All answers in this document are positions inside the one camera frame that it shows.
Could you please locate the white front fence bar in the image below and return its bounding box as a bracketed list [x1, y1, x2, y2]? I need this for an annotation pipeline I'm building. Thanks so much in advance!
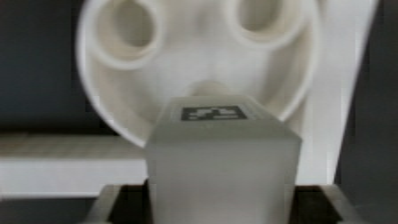
[0, 134, 147, 198]

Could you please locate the white right fence bar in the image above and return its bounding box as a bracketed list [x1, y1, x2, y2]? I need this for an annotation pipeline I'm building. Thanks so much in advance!
[296, 0, 378, 185]

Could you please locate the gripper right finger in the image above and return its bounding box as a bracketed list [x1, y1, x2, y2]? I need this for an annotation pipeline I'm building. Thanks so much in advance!
[293, 185, 367, 224]

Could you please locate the white stool leg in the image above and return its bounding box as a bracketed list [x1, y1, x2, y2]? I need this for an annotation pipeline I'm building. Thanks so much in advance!
[145, 82, 302, 224]

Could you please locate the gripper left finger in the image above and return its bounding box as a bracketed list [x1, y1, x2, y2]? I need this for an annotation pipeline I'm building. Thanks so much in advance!
[78, 185, 149, 224]

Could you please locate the white fence bar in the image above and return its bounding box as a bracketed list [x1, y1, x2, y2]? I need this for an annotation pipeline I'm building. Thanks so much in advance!
[0, 134, 147, 198]
[296, 0, 378, 185]

